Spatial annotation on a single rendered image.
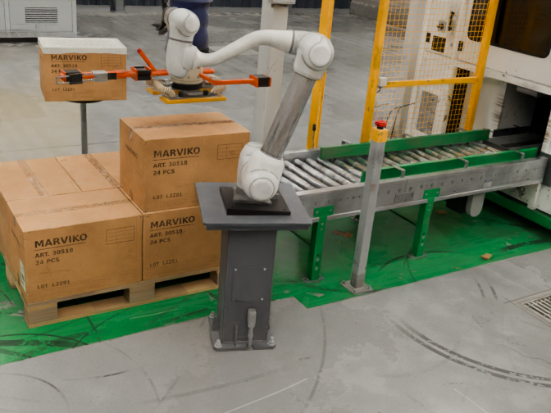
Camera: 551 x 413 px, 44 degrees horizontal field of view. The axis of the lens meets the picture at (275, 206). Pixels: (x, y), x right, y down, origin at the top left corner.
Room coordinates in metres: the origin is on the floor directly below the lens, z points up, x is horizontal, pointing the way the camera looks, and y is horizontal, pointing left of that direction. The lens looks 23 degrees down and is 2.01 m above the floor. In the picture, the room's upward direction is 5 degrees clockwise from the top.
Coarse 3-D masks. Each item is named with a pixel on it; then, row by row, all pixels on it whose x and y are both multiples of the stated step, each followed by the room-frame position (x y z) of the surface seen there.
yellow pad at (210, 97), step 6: (204, 90) 3.50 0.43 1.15; (162, 96) 3.42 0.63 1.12; (180, 96) 3.42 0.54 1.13; (186, 96) 3.45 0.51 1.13; (192, 96) 3.46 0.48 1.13; (198, 96) 3.47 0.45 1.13; (204, 96) 3.48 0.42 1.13; (210, 96) 3.49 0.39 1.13; (216, 96) 3.51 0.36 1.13; (222, 96) 3.53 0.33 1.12; (168, 102) 3.35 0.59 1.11; (174, 102) 3.36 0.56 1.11; (180, 102) 3.38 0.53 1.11; (186, 102) 3.40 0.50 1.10
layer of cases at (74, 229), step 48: (0, 192) 3.34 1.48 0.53; (48, 192) 3.38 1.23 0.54; (96, 192) 3.44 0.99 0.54; (0, 240) 3.46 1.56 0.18; (48, 240) 2.94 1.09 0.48; (96, 240) 3.07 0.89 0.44; (144, 240) 3.21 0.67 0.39; (192, 240) 3.36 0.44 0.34; (48, 288) 2.94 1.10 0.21; (96, 288) 3.07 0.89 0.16
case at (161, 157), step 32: (128, 128) 3.43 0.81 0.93; (160, 128) 3.44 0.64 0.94; (192, 128) 3.49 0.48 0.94; (224, 128) 3.54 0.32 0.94; (128, 160) 3.43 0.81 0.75; (160, 160) 3.26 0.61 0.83; (192, 160) 3.36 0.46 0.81; (224, 160) 3.45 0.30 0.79; (128, 192) 3.43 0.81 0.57; (160, 192) 3.26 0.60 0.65; (192, 192) 3.36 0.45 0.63
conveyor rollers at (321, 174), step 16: (448, 144) 4.98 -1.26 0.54; (464, 144) 5.06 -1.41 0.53; (480, 144) 5.06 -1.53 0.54; (320, 160) 4.35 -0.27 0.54; (336, 160) 4.36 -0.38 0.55; (352, 160) 4.38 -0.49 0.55; (384, 160) 4.48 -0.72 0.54; (400, 160) 4.48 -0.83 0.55; (416, 160) 4.51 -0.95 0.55; (432, 160) 4.59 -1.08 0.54; (288, 176) 4.00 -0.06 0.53; (304, 176) 4.01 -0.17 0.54; (320, 176) 4.03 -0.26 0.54; (336, 176) 4.04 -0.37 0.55; (352, 176) 4.06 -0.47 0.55
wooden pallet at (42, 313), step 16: (192, 272) 3.36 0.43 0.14; (112, 288) 3.11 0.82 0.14; (128, 288) 3.18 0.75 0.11; (144, 288) 3.21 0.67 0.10; (160, 288) 3.35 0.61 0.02; (176, 288) 3.37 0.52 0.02; (192, 288) 3.38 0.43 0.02; (208, 288) 3.42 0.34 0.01; (32, 304) 2.89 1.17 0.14; (48, 304) 2.93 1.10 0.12; (80, 304) 3.11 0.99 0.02; (96, 304) 3.13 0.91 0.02; (112, 304) 3.14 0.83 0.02; (128, 304) 3.16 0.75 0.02; (32, 320) 2.89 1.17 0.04; (48, 320) 2.93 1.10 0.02; (64, 320) 2.97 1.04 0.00
